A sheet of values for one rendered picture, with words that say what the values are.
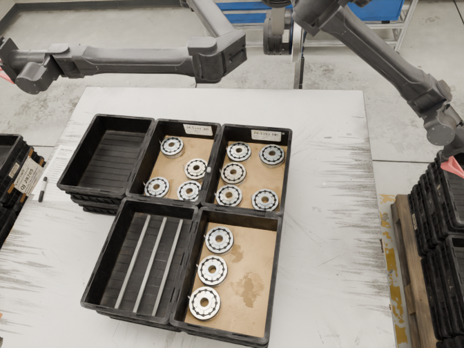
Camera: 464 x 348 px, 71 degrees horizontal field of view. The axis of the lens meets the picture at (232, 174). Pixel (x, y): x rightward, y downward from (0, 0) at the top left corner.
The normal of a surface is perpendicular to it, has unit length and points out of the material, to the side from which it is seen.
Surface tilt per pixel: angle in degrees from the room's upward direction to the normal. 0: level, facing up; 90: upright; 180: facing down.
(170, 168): 0
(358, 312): 0
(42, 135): 0
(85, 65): 90
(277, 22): 90
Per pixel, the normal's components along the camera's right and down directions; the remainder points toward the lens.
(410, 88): -0.18, 0.81
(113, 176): -0.10, -0.54
